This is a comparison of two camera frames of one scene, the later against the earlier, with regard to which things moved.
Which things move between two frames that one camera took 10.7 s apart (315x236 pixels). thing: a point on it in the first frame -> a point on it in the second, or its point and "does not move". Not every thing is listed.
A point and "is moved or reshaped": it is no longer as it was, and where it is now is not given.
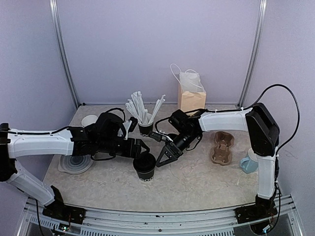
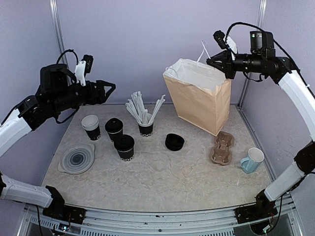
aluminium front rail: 36,221 does not move
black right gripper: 172,151 -> 227,65
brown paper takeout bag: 191,94 is moved or reshaped
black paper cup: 146,176 is moved or reshaped
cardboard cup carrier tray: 221,154 does not move
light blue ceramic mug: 249,163 does not move
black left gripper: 136,148 -> 93,100
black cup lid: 145,162 is moved or reshaped
